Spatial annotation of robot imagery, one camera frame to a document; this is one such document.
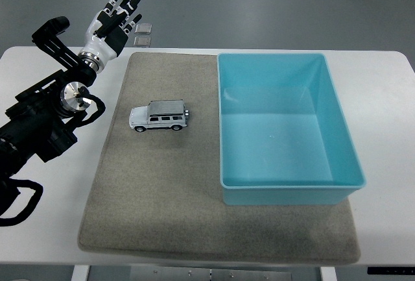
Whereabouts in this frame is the white toy car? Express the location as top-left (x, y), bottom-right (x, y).
top-left (128, 99), bottom-right (191, 133)

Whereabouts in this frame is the black table control panel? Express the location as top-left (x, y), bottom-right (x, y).
top-left (366, 266), bottom-right (415, 276)

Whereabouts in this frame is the beige fabric mat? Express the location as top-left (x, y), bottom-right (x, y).
top-left (77, 51), bottom-right (362, 266)

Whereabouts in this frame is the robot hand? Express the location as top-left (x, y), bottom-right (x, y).
top-left (79, 0), bottom-right (143, 64)

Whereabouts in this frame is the blue plastic box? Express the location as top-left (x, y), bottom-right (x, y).
top-left (216, 52), bottom-right (367, 206)

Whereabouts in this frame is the grey metal plate with screws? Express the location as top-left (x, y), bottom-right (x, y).
top-left (129, 267), bottom-right (292, 281)

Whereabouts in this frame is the white table leg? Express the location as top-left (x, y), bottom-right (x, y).
top-left (71, 265), bottom-right (90, 281)
top-left (319, 266), bottom-right (338, 281)

